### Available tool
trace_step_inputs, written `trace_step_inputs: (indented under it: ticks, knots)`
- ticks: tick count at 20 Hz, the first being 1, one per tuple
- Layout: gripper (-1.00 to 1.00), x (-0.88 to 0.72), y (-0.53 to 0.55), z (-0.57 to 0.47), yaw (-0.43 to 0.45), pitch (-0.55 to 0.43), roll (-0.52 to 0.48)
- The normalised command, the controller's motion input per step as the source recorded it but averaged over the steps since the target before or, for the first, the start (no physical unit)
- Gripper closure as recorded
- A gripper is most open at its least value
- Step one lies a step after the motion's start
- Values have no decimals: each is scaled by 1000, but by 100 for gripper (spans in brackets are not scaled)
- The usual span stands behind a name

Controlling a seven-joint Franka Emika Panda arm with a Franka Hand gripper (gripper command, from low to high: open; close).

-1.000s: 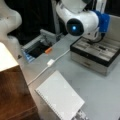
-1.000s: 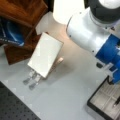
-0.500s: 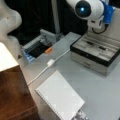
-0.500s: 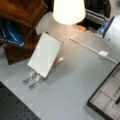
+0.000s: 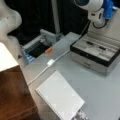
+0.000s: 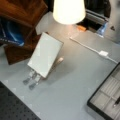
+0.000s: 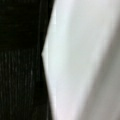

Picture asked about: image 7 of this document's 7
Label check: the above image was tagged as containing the black drawer box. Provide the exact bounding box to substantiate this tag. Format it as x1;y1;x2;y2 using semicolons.
0;0;54;120

